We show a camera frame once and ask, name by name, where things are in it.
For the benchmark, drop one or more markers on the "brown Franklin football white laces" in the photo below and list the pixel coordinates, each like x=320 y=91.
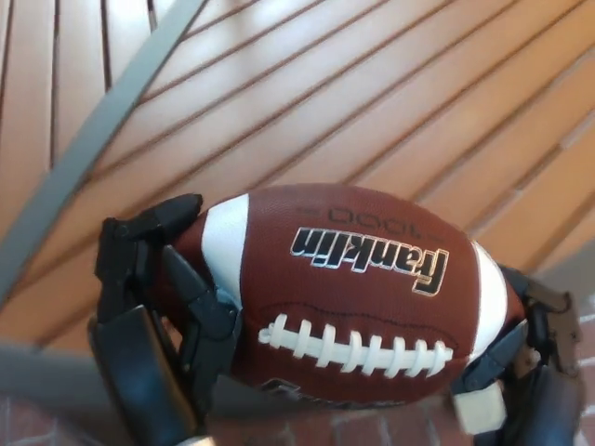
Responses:
x=353 y=297

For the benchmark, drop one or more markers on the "wood slat table dark frame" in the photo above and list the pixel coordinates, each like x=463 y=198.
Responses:
x=28 y=93
x=372 y=116

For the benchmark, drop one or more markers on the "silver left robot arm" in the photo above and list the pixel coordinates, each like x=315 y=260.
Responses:
x=197 y=441

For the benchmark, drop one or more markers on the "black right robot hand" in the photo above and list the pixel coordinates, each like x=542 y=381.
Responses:
x=553 y=404

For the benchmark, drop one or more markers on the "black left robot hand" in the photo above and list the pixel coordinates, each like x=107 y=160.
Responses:
x=139 y=367

